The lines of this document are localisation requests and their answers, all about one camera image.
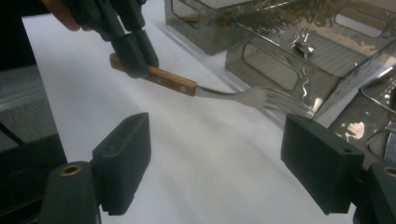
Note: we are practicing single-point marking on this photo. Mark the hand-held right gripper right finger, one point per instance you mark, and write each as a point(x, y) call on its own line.
point(320, 161)

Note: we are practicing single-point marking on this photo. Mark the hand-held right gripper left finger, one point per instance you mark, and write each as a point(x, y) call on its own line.
point(121, 161)

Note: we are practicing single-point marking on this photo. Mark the translucent grey plastic bin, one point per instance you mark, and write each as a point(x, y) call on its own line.
point(271, 68)
point(358, 124)
point(208, 34)

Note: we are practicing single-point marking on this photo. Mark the brown wooden chopstick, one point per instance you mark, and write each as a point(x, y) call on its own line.
point(191, 19)

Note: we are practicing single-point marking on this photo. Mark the white table cover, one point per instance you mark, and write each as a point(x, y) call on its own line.
point(202, 155)

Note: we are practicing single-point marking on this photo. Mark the black curtain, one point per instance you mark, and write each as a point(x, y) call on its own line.
point(15, 37)

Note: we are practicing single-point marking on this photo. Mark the aluminium floor rail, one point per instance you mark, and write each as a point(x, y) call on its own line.
point(18, 99)

